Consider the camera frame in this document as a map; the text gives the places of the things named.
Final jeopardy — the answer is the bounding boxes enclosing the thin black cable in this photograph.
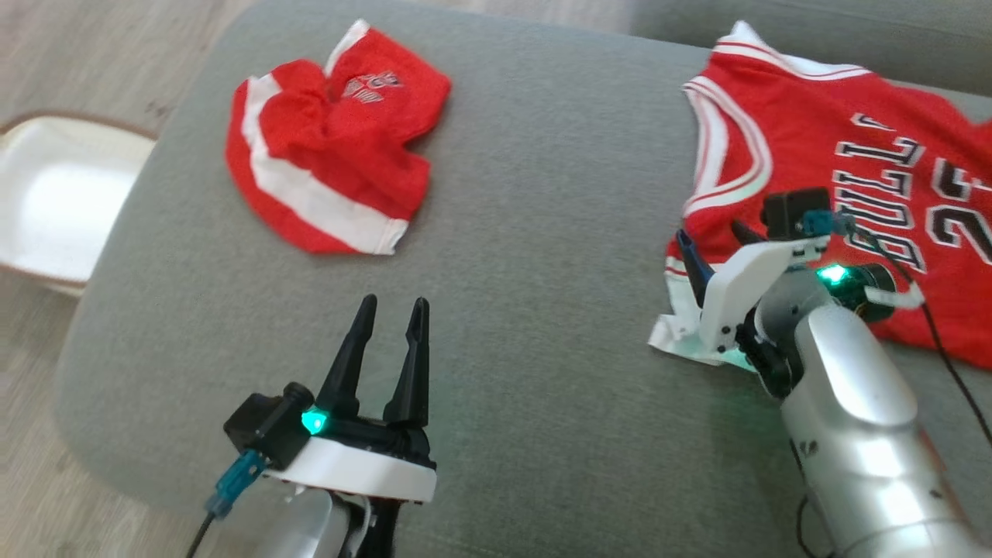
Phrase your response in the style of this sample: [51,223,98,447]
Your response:
[789,438,826,558]

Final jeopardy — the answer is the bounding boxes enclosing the red shorts with white stripe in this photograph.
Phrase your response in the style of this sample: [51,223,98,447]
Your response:
[224,19,453,257]

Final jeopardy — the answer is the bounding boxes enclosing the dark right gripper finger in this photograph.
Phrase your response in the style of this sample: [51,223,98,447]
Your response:
[675,228,717,308]
[731,219,770,249]

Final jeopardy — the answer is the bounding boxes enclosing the left camera cable blue plug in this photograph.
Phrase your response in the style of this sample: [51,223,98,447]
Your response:
[184,448,270,558]

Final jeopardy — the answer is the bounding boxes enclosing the white laundry basket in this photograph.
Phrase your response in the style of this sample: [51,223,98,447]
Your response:
[0,111,161,299]

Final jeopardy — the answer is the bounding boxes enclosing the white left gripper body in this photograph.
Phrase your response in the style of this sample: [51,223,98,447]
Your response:
[263,415,439,505]

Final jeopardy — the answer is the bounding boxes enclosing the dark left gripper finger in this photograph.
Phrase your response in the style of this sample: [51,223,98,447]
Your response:
[315,294,379,421]
[383,296,432,429]

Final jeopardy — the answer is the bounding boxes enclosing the red basketball jersey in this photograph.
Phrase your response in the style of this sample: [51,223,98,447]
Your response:
[648,20,992,370]

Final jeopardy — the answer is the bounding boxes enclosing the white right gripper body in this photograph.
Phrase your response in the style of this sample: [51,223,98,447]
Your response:
[696,234,832,356]

